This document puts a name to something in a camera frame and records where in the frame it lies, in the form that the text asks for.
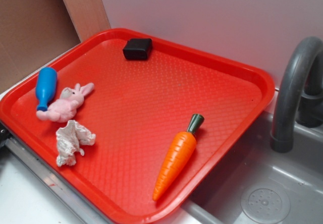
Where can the crumpled white paper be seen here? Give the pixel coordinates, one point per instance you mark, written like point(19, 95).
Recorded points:
point(70, 140)

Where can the red plastic tray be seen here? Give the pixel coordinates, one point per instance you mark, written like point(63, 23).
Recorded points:
point(135, 111)

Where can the orange plastic toy carrot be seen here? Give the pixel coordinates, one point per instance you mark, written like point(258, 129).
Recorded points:
point(178, 154)

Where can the black square block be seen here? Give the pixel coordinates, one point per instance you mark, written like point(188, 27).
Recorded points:
point(137, 49)

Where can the pink plush bunny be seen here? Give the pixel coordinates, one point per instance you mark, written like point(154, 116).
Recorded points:
point(65, 108)

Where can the blue plastic toy bottle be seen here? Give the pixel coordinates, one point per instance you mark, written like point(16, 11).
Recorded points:
point(45, 87)

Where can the grey plastic toy sink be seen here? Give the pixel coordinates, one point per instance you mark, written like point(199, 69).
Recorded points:
point(254, 184)

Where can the light wooden board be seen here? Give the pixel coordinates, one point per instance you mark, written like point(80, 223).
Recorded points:
point(88, 17)

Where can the grey toy faucet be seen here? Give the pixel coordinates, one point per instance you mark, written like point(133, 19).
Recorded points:
point(300, 95)

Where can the brown cardboard panel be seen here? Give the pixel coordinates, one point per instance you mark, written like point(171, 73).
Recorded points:
point(33, 32)

